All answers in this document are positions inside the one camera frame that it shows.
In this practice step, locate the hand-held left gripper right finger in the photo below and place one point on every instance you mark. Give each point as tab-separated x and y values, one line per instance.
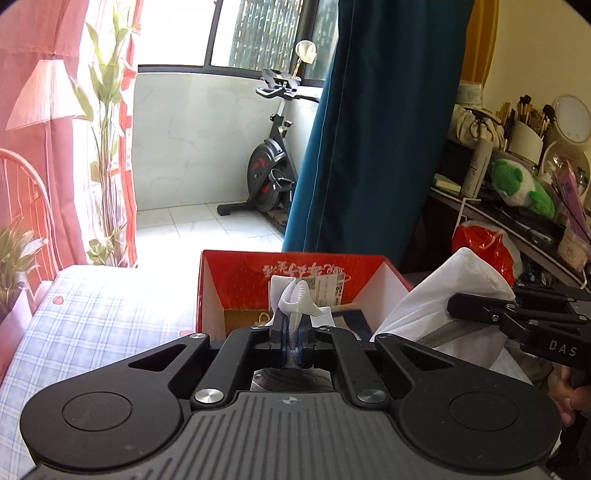
301	342

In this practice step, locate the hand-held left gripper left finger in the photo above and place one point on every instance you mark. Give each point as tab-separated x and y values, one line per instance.
282	342

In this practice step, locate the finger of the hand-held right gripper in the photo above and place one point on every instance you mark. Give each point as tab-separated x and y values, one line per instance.
480	309
540	290

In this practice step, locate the white garment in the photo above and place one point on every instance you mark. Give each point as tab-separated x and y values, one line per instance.
438	286

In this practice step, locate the red cardboard box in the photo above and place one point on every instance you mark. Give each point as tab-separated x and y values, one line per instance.
240	277

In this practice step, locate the person's right hand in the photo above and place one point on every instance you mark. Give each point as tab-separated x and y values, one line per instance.
572	397

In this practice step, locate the grey garment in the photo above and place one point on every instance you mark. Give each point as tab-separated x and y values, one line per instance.
291	378

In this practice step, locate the dark desk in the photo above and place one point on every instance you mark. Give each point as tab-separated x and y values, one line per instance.
517	230

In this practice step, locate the red plastic bag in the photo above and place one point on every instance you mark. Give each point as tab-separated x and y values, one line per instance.
480	244

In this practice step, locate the pink box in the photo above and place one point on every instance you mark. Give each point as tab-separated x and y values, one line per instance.
575	189

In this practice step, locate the green plush toy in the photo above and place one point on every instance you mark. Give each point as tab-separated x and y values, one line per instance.
521	184

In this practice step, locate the pale notebook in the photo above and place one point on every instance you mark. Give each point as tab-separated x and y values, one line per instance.
445	184

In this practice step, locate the white bottle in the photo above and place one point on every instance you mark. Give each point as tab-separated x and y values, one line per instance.
476	168

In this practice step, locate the black exercise bike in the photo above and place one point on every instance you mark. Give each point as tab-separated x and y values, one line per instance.
265	170

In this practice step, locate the round white mirror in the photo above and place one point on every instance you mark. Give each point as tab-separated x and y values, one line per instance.
570	120

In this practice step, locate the beige cloth bag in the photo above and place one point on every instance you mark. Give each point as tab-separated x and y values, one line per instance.
471	124

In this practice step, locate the bunch of makeup brushes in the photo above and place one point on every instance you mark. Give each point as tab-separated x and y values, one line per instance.
526	110

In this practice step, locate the blue curtain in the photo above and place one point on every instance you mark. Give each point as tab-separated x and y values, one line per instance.
369	138

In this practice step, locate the tall bamboo plant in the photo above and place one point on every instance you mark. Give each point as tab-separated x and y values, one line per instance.
108	138

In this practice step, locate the small potted plant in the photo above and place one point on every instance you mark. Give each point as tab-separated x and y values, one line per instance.
18	258

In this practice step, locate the pink curtain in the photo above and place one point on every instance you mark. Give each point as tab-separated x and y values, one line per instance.
41	184

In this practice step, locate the black window frame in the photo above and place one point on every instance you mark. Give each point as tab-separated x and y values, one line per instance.
210	67

